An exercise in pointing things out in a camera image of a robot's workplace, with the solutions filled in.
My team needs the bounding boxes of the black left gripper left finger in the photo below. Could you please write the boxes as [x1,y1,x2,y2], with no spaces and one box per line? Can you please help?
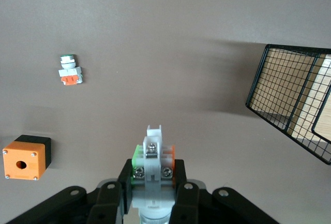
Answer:
[86,158,134,224]

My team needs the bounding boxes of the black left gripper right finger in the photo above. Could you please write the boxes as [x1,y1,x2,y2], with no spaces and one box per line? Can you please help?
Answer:
[169,159,201,224]

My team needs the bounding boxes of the small orange white connector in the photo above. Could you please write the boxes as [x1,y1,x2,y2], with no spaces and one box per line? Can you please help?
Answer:
[131,125,176,224]

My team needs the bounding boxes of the orange button box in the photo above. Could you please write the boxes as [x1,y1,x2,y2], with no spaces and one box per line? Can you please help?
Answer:
[2,135,52,181]

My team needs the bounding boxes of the small orange grey connector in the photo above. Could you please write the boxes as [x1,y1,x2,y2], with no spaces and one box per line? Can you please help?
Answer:
[57,54,84,87]

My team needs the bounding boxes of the black wire basket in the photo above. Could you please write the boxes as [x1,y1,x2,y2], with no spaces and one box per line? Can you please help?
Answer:
[245,43,331,166]

